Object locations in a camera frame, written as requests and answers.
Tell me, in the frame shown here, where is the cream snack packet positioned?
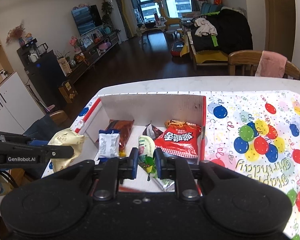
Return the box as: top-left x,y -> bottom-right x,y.
47,128 -> 86,172

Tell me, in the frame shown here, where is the blue white snack packet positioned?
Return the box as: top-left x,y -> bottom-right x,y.
98,129 -> 120,159

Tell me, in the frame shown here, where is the red Korean snack bag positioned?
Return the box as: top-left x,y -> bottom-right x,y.
154,120 -> 201,159

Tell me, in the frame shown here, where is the green snack packet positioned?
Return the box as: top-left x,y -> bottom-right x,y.
138,135 -> 174,192

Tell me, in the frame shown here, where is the shiny red-brown snack bag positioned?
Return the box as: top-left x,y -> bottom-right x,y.
107,120 -> 134,155

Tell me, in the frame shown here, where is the wooden chair with jeans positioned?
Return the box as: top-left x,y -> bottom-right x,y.
23,110 -> 71,141

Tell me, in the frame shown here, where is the white cabinet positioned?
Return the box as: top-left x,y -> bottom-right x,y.
0,72 -> 45,134

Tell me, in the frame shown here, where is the red cardboard box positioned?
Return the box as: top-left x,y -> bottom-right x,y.
71,93 -> 203,164

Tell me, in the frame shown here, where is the small brown snack packet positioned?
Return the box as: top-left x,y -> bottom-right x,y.
142,123 -> 163,140

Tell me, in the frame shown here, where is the dark tv cabinet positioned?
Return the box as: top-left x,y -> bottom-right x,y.
17,31 -> 119,98

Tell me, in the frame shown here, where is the balloon birthday tablecloth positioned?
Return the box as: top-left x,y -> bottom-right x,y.
41,89 -> 300,240

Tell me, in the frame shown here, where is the wooden chair with pink cloth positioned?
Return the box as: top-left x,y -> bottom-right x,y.
228,50 -> 300,80

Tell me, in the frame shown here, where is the pink cloth on chair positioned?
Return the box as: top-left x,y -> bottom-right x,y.
255,50 -> 287,78

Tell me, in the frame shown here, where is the dark sofa with clothes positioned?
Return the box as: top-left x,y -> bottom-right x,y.
180,7 -> 253,65

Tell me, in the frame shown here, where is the coffee table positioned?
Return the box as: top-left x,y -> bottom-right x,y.
136,20 -> 182,49

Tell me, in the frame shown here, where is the wall television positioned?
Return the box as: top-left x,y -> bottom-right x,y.
71,5 -> 103,36

